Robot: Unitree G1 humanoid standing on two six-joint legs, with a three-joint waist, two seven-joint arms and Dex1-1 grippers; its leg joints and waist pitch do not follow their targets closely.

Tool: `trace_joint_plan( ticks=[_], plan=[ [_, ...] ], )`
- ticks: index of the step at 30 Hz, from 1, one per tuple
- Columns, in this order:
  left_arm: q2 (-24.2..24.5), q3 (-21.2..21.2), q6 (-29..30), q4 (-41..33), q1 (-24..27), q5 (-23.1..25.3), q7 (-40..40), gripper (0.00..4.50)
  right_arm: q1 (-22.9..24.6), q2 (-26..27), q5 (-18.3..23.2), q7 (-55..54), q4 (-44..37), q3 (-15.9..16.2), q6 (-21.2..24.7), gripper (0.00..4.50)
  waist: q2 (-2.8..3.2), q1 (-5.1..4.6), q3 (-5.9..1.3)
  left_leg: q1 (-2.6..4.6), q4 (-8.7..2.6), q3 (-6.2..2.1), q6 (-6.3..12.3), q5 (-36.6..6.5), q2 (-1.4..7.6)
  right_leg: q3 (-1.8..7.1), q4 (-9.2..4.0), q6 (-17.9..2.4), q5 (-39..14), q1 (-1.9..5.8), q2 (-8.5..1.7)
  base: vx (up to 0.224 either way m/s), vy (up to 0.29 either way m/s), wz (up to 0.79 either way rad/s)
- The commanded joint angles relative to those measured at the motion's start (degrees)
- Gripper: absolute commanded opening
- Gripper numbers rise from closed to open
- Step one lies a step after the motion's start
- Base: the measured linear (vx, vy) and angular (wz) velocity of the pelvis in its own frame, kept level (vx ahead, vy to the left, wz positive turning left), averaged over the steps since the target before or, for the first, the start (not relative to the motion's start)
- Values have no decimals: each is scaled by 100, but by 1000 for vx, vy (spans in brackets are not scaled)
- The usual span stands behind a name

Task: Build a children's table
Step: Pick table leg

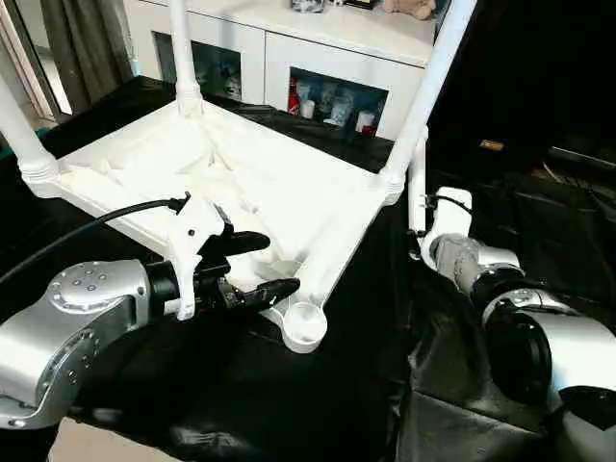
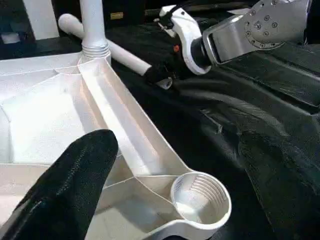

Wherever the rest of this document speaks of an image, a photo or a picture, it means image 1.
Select black work mat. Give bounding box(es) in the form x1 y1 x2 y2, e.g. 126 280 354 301
0 74 616 462

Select white glass door cabinet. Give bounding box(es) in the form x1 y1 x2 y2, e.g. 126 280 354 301
123 0 435 141

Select pink soft toy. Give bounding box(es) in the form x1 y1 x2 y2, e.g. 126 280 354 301
382 0 435 21

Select white plastic table leg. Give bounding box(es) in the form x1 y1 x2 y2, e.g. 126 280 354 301
0 74 60 199
382 0 478 204
167 0 204 117
406 127 430 238

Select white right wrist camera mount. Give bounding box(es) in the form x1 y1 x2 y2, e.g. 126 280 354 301
416 186 474 267

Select white plastic table top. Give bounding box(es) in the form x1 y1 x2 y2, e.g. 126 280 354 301
21 100 403 355

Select white cup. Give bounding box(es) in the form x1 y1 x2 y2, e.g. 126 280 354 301
355 109 377 135

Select beige curtain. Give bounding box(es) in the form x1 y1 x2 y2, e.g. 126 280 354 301
40 0 134 116

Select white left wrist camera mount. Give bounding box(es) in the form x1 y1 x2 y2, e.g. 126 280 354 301
166 195 228 322

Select dark long rod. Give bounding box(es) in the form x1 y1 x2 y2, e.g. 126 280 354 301
548 145 616 170

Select white tub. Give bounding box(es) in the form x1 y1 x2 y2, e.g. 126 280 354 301
329 93 353 127

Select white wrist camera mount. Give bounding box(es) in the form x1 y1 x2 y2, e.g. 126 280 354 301
416 186 474 267
166 195 228 322

